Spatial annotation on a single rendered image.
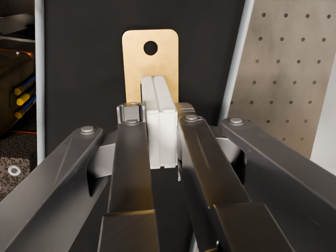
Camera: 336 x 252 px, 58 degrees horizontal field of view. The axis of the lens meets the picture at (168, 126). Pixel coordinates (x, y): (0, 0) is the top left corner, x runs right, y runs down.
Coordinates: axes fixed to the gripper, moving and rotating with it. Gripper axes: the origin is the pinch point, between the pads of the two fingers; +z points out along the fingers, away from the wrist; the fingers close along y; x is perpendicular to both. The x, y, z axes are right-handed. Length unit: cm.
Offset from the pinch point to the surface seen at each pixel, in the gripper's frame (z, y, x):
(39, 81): 4.7, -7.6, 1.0
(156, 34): 5.0, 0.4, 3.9
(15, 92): 17.5, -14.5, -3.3
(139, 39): 5.0, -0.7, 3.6
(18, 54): 23.0, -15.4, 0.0
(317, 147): 121, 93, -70
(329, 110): 121, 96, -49
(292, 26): 51, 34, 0
